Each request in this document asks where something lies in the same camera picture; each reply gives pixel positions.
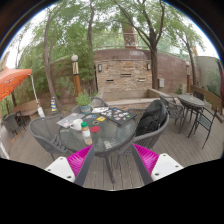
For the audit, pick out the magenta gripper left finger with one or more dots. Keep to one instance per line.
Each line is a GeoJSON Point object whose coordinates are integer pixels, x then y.
{"type": "Point", "coordinates": [75, 167]}

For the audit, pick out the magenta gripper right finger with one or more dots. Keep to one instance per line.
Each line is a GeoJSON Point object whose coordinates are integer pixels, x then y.
{"type": "Point", "coordinates": [153, 166]}

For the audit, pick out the grey mesh chair right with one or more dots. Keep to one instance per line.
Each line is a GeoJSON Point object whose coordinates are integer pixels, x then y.
{"type": "Point", "coordinates": [147, 140]}

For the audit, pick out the grey mesh chair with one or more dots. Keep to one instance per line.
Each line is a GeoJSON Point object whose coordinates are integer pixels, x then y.
{"type": "Point", "coordinates": [46, 132]}
{"type": "Point", "coordinates": [147, 140]}

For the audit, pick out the plastic bottle green cap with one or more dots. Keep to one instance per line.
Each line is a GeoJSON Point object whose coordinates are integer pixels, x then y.
{"type": "Point", "coordinates": [86, 133]}

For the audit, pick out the red round coaster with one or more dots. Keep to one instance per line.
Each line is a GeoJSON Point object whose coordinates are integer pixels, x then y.
{"type": "Point", "coordinates": [95, 129]}

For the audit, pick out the white mug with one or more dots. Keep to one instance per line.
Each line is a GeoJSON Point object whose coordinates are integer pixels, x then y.
{"type": "Point", "coordinates": [76, 124]}

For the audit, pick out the round glass patio table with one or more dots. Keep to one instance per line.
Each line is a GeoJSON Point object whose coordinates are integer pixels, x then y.
{"type": "Point", "coordinates": [110, 137]}

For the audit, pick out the silver laptop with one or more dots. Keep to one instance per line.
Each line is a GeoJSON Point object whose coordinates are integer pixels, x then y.
{"type": "Point", "coordinates": [67, 121]}

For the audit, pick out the grey mesh chair left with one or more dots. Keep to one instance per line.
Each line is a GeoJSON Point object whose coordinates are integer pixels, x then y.
{"type": "Point", "coordinates": [46, 132]}

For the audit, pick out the black backpack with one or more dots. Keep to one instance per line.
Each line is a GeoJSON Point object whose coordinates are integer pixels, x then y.
{"type": "Point", "coordinates": [154, 116]}

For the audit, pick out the black laptop with stickers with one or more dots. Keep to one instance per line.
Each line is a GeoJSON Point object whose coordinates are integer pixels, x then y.
{"type": "Point", "coordinates": [118, 116]}

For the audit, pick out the grey chair by right table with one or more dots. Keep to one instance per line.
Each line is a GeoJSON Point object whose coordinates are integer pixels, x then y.
{"type": "Point", "coordinates": [176, 111]}

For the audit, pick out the potted green plant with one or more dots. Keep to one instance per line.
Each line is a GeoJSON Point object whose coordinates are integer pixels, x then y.
{"type": "Point", "coordinates": [83, 100]}

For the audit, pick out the grey chair behind table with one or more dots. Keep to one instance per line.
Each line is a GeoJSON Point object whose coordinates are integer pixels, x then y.
{"type": "Point", "coordinates": [95, 103]}

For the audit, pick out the black metal chair right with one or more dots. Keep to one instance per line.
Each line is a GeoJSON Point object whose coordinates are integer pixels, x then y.
{"type": "Point", "coordinates": [205, 119]}

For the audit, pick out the wooden bench left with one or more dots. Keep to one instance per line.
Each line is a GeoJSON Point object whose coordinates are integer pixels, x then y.
{"type": "Point", "coordinates": [28, 109]}

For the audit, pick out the round dark table right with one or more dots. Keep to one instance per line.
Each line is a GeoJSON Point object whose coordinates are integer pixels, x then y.
{"type": "Point", "coordinates": [191, 102]}

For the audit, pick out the dark chair far left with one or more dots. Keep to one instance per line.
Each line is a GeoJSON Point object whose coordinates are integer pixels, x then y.
{"type": "Point", "coordinates": [13, 122]}

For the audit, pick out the orange patio umbrella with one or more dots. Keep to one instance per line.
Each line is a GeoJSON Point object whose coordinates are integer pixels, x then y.
{"type": "Point", "coordinates": [10, 79]}

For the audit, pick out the stone fountain wall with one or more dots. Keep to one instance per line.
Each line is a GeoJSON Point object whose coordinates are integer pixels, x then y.
{"type": "Point", "coordinates": [123, 78]}

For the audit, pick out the wooden lamp post left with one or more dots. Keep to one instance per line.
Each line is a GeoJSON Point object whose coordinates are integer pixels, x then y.
{"type": "Point", "coordinates": [76, 78]}

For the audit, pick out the wooden lamp post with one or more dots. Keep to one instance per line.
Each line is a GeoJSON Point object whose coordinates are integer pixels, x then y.
{"type": "Point", "coordinates": [188, 76]}
{"type": "Point", "coordinates": [76, 78]}

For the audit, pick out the wooden lamp post right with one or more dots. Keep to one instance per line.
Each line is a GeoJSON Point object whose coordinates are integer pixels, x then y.
{"type": "Point", "coordinates": [188, 76]}

